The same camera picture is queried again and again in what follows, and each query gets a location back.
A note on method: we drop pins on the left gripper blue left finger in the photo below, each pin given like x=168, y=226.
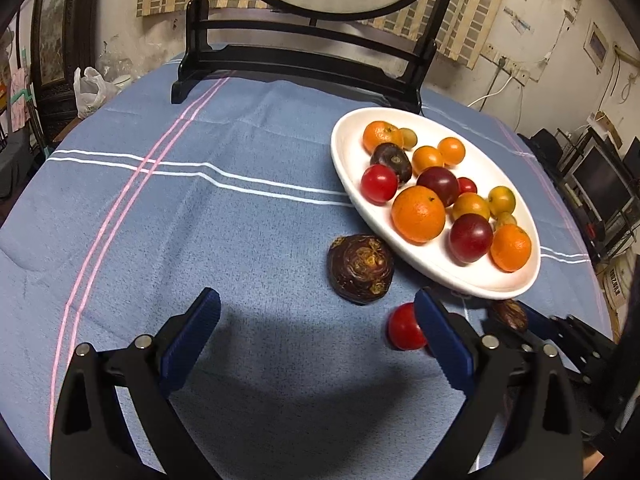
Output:
x=183, y=337

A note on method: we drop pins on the white wall power strip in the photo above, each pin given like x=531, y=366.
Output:
x=518, y=70

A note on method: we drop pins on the red cherry tomato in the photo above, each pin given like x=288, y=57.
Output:
x=378, y=184

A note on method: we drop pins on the dark wooden framed mirror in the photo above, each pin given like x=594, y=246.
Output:
x=63, y=40

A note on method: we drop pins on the small yellow green citrus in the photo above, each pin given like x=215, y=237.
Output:
x=409, y=139

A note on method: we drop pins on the small red tomato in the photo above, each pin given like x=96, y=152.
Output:
x=466, y=185

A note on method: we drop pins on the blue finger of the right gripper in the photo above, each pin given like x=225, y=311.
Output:
x=537, y=322

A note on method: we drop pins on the yellow lemon fruit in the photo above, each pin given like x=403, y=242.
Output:
x=501, y=200

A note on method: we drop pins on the white plastic bag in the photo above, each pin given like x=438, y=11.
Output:
x=91, y=91

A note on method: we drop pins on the white oval plate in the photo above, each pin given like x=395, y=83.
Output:
x=481, y=278

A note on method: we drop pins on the small orange mandarin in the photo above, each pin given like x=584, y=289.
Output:
x=452, y=150

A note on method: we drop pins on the large orange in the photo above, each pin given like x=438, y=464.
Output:
x=418, y=215

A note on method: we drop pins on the dark brown passion fruit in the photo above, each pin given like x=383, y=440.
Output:
x=392, y=156

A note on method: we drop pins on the round embroidered screen on stand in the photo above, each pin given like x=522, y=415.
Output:
x=404, y=92

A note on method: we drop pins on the black computer monitor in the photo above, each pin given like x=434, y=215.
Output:
x=604, y=188

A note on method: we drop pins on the blue striped tablecloth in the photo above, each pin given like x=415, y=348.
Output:
x=147, y=203

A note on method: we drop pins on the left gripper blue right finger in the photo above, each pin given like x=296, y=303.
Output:
x=447, y=335

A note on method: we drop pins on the dark purple plum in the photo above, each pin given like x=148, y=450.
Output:
x=442, y=182
x=470, y=238

